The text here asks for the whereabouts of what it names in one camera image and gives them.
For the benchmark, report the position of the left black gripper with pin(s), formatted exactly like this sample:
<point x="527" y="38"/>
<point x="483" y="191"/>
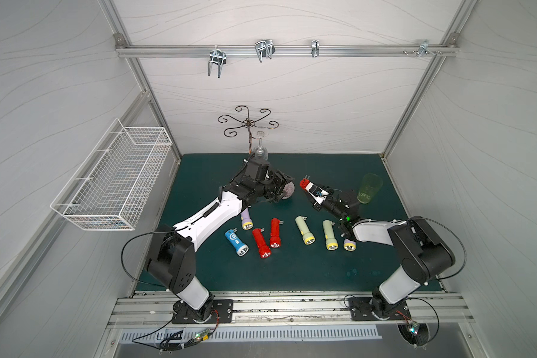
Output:
<point x="277" y="188"/>

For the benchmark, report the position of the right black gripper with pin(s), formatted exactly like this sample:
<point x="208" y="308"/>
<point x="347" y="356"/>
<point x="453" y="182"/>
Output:
<point x="321" y="199"/>

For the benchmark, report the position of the purple flashlight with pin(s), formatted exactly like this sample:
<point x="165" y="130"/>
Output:
<point x="246" y="221"/>
<point x="349" y="245"/>

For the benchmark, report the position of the pale green flashlight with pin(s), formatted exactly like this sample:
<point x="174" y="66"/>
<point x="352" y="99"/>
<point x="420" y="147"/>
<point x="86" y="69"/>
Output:
<point x="330" y="239"/>
<point x="307" y="237"/>

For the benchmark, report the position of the red flashlight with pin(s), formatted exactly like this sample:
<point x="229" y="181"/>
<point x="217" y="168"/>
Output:
<point x="275" y="240"/>
<point x="304" y="182"/>
<point x="263" y="248"/>

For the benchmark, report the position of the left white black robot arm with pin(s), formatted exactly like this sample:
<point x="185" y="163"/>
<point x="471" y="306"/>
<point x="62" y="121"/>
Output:
<point x="171" y="255"/>

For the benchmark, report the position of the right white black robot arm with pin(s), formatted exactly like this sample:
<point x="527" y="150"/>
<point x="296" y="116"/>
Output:
<point x="422" y="253"/>

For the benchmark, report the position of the blue flashlight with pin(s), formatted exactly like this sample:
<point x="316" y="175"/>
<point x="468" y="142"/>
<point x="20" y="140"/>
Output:
<point x="240" y="247"/>

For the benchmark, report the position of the clear wine glass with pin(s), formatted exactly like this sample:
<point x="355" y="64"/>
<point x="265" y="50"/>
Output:
<point x="260" y="151"/>

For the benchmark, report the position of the pink patterned bowl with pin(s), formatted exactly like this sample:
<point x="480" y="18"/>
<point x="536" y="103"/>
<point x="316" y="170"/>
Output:
<point x="288" y="190"/>

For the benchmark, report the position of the green translucent cup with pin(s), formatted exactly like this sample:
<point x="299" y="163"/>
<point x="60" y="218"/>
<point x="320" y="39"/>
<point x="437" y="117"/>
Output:
<point x="369" y="188"/>

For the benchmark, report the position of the green table mat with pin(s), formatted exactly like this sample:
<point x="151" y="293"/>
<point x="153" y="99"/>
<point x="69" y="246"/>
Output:
<point x="293" y="266"/>

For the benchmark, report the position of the dark metal cup stand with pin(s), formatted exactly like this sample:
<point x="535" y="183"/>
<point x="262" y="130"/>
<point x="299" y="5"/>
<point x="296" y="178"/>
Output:
<point x="247" y="123"/>

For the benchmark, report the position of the metal hook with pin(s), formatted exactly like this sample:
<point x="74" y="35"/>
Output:
<point x="218" y="59"/>
<point x="315" y="48"/>
<point x="264" y="49"/>
<point x="423" y="50"/>

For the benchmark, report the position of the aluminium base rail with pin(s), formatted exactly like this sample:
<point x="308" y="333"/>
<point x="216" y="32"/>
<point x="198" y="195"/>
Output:
<point x="273" y="308"/>

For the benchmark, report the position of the white wire basket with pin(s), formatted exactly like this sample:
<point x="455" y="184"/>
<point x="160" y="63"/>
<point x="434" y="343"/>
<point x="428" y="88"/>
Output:
<point x="109" y="190"/>

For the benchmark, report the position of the aluminium cross rail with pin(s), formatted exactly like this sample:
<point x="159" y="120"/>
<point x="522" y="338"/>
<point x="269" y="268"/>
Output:
<point x="281" y="51"/>

